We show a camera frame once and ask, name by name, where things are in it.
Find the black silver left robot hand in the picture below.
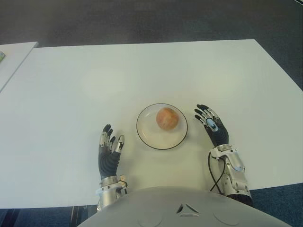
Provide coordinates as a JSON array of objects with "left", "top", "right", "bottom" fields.
[{"left": 98, "top": 123, "right": 125, "bottom": 180}]

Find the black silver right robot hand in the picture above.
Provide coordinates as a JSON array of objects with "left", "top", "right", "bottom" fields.
[{"left": 194, "top": 104, "right": 230, "bottom": 148}]

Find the reddish yellow apple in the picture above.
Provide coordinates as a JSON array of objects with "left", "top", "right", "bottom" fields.
[{"left": 156, "top": 107, "right": 178, "bottom": 130}]

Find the silver left robot forearm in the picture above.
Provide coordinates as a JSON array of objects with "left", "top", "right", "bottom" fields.
[{"left": 96, "top": 175, "right": 128, "bottom": 212}]

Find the white plate with black rim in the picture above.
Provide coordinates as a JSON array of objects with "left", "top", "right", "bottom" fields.
[{"left": 136, "top": 102, "right": 188, "bottom": 150}]

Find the grey robot torso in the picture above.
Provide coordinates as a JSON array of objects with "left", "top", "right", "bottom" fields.
[{"left": 78, "top": 186, "right": 295, "bottom": 227}]

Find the white side table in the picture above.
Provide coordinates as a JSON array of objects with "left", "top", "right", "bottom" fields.
[{"left": 0, "top": 42, "right": 38, "bottom": 92}]

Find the thin black cable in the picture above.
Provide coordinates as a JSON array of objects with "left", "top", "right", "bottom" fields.
[{"left": 207, "top": 151, "right": 225, "bottom": 193}]

